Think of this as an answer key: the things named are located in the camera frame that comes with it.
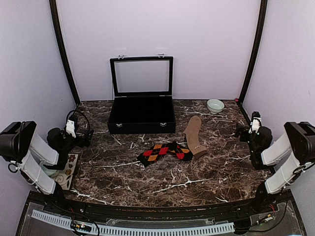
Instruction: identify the black display case glass lid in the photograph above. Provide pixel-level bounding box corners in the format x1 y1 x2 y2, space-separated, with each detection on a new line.
107 54 177 135

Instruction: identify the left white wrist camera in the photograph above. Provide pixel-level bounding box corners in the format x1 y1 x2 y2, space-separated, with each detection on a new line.
65 119 76 138

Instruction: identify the black front rail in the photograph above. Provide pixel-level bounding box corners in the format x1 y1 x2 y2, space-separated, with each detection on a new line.
29 191 296 222

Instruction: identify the tan brown sock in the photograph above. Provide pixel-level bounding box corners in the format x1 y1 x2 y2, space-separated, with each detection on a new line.
184 116 208 159

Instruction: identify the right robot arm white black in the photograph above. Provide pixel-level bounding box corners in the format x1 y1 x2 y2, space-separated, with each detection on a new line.
235 118 315 213

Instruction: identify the black frame post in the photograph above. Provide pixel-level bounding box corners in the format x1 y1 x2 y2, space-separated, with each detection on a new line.
238 0 268 106
49 0 81 105

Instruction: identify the green circuit board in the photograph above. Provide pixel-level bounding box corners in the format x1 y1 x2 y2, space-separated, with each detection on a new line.
70 221 92 233

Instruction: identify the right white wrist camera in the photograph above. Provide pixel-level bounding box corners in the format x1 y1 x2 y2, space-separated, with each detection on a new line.
249 111 262 134

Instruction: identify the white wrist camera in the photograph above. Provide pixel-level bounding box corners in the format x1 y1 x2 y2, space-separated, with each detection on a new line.
65 119 76 138
249 111 262 134

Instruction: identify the left black frame post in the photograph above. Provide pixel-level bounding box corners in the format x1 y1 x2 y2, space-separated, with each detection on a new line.
49 0 81 105

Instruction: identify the white slotted cable duct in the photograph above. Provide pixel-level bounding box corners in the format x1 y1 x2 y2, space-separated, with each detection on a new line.
31 210 235 236

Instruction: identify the pale green bowl at back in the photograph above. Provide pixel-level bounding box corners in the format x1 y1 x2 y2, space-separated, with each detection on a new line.
207 99 225 114

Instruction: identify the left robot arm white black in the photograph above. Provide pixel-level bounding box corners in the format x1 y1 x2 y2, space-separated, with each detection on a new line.
0 120 94 214

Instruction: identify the argyle red orange black sock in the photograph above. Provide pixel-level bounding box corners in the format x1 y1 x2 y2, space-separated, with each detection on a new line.
137 141 193 167

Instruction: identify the floral patterned mat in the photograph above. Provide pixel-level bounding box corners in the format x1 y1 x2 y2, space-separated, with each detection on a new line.
52 153 79 191

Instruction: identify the right black frame post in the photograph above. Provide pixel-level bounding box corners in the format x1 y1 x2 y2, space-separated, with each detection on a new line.
238 0 268 106

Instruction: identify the pale green bowl on mat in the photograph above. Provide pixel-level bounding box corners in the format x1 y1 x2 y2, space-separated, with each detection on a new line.
40 163 60 178

